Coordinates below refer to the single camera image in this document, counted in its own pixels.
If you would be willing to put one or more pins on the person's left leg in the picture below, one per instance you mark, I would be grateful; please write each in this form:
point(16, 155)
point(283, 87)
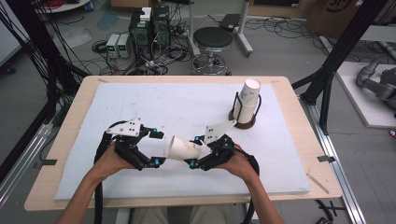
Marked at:
point(146, 216)

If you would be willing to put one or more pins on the person's leg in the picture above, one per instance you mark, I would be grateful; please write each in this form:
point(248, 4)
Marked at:
point(211, 215)
point(146, 216)

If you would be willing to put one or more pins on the black flat device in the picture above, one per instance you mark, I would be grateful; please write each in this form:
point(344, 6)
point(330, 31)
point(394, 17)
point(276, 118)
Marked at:
point(230, 21)

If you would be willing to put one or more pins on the stack of white cups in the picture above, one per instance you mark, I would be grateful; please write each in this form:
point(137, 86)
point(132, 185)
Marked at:
point(247, 102)

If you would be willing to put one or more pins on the aluminium floor rail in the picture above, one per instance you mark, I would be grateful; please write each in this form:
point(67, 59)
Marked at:
point(339, 174)
point(21, 161)

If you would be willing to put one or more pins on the small white box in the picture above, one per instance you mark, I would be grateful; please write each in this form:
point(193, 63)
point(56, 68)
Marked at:
point(145, 14)

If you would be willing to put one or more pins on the black tape strip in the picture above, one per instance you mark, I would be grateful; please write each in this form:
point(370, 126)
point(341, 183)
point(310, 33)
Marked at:
point(46, 162)
point(326, 158)

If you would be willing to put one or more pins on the cardboard box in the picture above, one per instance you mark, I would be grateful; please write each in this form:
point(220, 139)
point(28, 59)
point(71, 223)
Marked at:
point(330, 15)

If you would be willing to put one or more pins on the white floor board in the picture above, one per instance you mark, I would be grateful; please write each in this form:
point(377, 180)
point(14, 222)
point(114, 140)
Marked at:
point(361, 102)

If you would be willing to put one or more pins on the person's left hand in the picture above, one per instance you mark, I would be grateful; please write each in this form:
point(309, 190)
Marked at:
point(109, 163)

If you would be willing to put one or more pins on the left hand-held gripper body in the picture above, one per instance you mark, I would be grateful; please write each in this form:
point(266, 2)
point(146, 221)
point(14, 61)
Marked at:
point(130, 149)

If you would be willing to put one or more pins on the person's right hand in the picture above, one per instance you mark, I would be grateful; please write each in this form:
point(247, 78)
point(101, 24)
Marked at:
point(241, 166)

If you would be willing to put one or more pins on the white metal stand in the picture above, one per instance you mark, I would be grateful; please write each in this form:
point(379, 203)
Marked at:
point(244, 37)

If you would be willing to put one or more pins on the grey bench power supply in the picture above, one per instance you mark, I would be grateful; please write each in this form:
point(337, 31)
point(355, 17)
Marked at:
point(112, 45)
point(124, 45)

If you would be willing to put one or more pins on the black metal frame post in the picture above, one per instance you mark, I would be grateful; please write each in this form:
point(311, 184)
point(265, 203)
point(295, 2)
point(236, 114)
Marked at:
point(336, 56)
point(43, 56)

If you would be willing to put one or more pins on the person's right leg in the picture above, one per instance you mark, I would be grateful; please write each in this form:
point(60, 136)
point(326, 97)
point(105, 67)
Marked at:
point(211, 215)

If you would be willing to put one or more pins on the thin wooden stick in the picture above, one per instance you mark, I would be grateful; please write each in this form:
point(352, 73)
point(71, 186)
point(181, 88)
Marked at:
point(317, 183)

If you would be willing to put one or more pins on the white foam mat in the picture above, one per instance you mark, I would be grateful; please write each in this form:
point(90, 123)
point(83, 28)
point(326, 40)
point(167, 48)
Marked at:
point(174, 102)

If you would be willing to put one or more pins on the black round stool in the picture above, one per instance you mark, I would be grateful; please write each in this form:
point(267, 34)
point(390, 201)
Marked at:
point(212, 37)

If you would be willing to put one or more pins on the black computer tower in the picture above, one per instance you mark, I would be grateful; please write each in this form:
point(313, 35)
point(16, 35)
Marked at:
point(161, 28)
point(140, 37)

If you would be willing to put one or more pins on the single white paper cup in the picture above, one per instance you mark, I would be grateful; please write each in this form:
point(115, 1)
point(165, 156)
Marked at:
point(182, 151)

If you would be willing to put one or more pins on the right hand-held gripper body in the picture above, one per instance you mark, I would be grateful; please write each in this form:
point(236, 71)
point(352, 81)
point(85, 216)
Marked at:
point(221, 152)

